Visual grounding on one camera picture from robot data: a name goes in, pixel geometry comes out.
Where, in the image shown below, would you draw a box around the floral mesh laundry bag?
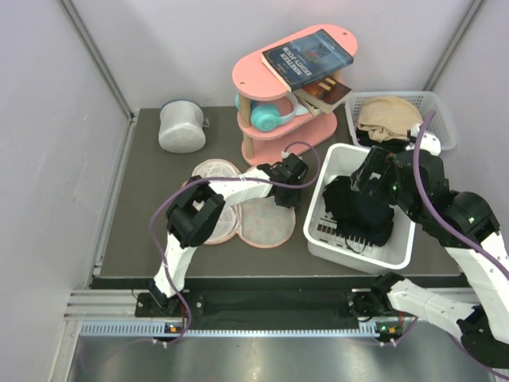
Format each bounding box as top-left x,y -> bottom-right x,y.
192,159 -> 296,248

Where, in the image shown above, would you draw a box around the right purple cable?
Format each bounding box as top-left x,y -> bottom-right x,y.
391,110 -> 509,379

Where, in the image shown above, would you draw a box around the teal headphones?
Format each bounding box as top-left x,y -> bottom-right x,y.
250,93 -> 309,133

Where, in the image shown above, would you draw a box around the black clothes in bin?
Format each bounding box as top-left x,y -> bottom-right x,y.
322,176 -> 394,247

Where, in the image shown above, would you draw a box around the black bra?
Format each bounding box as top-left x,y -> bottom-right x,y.
344,235 -> 368,255

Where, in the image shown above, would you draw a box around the white plastic bin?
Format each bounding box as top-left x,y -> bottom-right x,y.
303,143 -> 415,275

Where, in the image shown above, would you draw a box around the dark blue book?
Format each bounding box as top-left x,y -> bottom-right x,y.
261,29 -> 354,92

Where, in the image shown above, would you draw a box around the pink wooden shelf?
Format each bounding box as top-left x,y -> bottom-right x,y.
232,24 -> 358,166

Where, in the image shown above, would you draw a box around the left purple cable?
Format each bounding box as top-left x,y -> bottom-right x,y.
149,142 -> 321,345

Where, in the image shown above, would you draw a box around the purple cable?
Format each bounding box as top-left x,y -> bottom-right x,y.
149,142 -> 321,345
391,110 -> 509,379

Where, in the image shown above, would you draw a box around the beige cloth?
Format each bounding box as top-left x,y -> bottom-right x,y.
356,95 -> 423,142

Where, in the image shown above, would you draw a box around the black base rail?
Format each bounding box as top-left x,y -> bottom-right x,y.
134,289 -> 391,330

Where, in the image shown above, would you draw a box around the aluminium frame post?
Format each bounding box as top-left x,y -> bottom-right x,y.
56,0 -> 134,121

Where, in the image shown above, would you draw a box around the brown book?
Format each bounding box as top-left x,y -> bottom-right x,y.
293,76 -> 352,115

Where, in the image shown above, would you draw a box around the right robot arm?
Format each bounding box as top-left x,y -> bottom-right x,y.
351,146 -> 508,369

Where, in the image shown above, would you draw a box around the black cloth in basket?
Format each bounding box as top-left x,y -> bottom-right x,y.
356,131 -> 408,154

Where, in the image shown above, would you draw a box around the white perforated basket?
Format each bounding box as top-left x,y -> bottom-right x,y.
345,91 -> 457,151

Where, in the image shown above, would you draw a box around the white mesh cylinder bag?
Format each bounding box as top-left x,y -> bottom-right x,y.
158,99 -> 206,154

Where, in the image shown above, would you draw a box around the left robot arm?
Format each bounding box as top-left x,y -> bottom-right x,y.
150,154 -> 309,316

